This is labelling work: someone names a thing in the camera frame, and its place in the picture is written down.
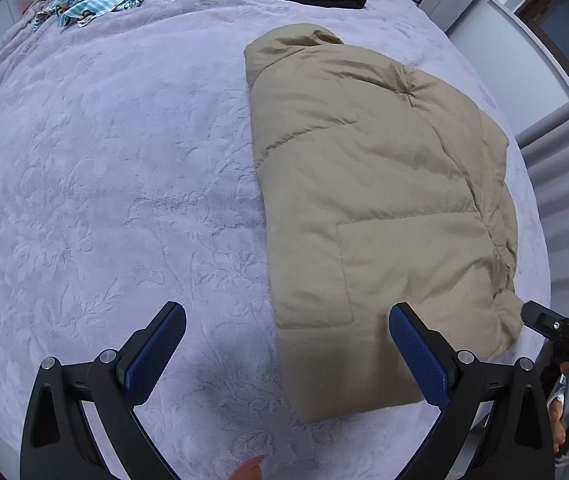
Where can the person's left hand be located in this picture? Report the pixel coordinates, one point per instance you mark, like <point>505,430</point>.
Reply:
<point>250,470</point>

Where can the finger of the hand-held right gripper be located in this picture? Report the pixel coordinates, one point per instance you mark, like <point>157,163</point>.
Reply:
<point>552,324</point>

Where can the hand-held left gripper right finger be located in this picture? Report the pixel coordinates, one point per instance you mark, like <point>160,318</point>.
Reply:
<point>417,355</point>

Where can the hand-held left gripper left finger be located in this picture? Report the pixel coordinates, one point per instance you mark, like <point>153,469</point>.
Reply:
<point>157,355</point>

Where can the lavender embossed blanket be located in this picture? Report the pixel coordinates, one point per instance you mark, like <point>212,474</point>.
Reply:
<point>114,185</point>

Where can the beige puffer jacket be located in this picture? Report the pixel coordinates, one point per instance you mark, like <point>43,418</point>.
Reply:
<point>364,185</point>

